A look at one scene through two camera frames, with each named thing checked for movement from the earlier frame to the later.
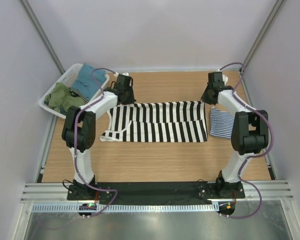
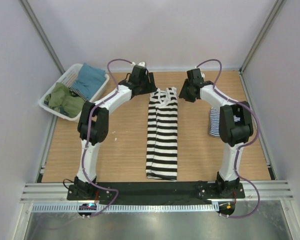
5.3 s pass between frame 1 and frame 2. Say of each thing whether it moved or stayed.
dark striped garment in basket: stayed
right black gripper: moved
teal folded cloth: stayed
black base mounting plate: stayed
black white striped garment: moved
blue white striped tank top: stayed
